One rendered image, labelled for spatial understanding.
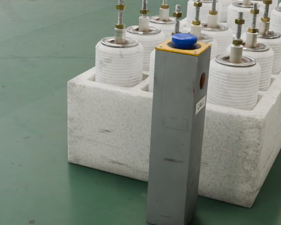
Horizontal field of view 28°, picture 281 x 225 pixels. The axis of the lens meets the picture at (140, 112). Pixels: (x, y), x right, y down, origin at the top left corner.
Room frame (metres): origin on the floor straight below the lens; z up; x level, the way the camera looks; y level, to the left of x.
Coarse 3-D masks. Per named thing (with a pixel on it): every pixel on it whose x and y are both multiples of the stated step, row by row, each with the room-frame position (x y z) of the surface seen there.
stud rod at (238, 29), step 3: (240, 12) 0.99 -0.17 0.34; (243, 12) 0.99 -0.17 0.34; (240, 15) 0.99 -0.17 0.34; (237, 18) 0.99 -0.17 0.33; (240, 18) 0.99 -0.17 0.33; (237, 24) 0.99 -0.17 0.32; (237, 27) 0.99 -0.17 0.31; (240, 27) 0.99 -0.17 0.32; (237, 30) 0.99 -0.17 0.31; (240, 30) 0.99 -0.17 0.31; (237, 33) 0.99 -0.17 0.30; (240, 33) 0.99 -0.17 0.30; (237, 36) 0.99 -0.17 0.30; (240, 36) 0.99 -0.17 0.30; (237, 39) 0.99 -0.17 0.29; (234, 45) 0.99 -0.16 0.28; (237, 45) 0.99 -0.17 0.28
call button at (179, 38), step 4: (172, 36) 0.85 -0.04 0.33; (176, 36) 0.84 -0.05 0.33; (180, 36) 0.84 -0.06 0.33; (184, 36) 0.84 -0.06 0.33; (188, 36) 0.85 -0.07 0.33; (192, 36) 0.85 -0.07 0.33; (196, 36) 0.85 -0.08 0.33; (172, 40) 0.84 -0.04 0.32; (176, 40) 0.83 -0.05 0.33; (180, 40) 0.83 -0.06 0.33; (184, 40) 0.83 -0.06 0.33; (188, 40) 0.83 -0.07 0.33; (192, 40) 0.83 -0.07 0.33; (196, 40) 0.84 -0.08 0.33; (176, 44) 0.84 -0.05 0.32; (180, 44) 0.84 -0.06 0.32; (184, 44) 0.83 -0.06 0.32; (188, 44) 0.83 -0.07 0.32; (192, 44) 0.84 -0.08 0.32
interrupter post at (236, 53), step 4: (232, 44) 1.00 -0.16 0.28; (232, 48) 0.98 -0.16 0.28; (236, 48) 0.98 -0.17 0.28; (240, 48) 0.98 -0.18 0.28; (232, 52) 0.98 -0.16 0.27; (236, 52) 0.98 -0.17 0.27; (240, 52) 0.98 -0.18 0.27; (232, 56) 0.98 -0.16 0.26; (236, 56) 0.98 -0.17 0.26; (240, 56) 0.98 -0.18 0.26; (232, 60) 0.98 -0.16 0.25; (236, 60) 0.98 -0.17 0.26; (240, 60) 0.98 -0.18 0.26
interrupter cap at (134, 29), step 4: (128, 28) 1.20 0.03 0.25; (132, 28) 1.20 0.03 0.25; (136, 28) 1.20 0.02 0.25; (152, 28) 1.21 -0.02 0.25; (156, 28) 1.21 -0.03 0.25; (128, 32) 1.17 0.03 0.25; (132, 32) 1.16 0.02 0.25; (136, 32) 1.16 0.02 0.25; (140, 32) 1.17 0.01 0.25; (144, 32) 1.17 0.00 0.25; (148, 32) 1.17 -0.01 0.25; (152, 32) 1.17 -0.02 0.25; (156, 32) 1.17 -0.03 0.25; (160, 32) 1.18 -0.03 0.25
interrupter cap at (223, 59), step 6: (222, 54) 1.02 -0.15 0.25; (228, 54) 1.02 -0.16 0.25; (216, 60) 0.98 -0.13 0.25; (222, 60) 0.98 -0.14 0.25; (228, 60) 0.99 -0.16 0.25; (246, 60) 0.99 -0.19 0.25; (252, 60) 0.99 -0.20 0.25; (228, 66) 0.96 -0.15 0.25; (234, 66) 0.95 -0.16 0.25; (240, 66) 0.95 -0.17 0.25; (246, 66) 0.96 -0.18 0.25
